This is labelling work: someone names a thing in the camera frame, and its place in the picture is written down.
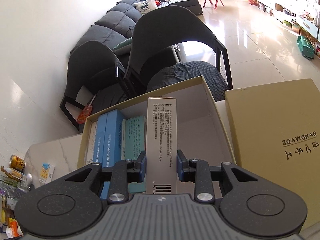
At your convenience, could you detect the tall white medicine box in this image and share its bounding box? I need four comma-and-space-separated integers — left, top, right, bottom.
146, 97, 177, 194

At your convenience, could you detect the tan handmade box lid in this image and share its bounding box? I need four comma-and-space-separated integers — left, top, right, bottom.
225, 79, 319, 228

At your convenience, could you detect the teal medicine box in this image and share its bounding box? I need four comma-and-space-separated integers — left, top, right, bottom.
120, 115, 148, 194

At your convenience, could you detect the open cardboard box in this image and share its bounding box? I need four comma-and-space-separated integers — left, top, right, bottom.
77, 75, 237, 196

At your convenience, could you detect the red hanging tag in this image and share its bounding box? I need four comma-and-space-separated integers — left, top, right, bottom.
77, 95, 96, 124

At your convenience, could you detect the small beach picture box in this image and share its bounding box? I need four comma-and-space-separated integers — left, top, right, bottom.
39, 163, 55, 185

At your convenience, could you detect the far black dining chair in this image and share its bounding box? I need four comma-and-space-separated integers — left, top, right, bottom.
60, 41, 129, 133

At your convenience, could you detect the black dining chair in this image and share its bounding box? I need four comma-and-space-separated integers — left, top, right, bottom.
60, 41, 129, 133
123, 6, 233, 101

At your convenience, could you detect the yellow drink can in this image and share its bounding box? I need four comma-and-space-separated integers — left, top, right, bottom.
9, 154, 27, 172

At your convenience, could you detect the near black dining chair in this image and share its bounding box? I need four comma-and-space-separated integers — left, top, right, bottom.
123, 6, 233, 101

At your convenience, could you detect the grey sofa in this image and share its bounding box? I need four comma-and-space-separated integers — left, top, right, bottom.
71, 0, 203, 53

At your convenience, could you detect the green shopping bag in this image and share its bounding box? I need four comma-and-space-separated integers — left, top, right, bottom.
297, 35, 315, 60

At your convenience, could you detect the deer print pillow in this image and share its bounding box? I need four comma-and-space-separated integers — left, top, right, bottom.
135, 0, 158, 15

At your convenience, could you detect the white tv cabinet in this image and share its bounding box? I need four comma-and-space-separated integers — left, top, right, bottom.
256, 0, 319, 45

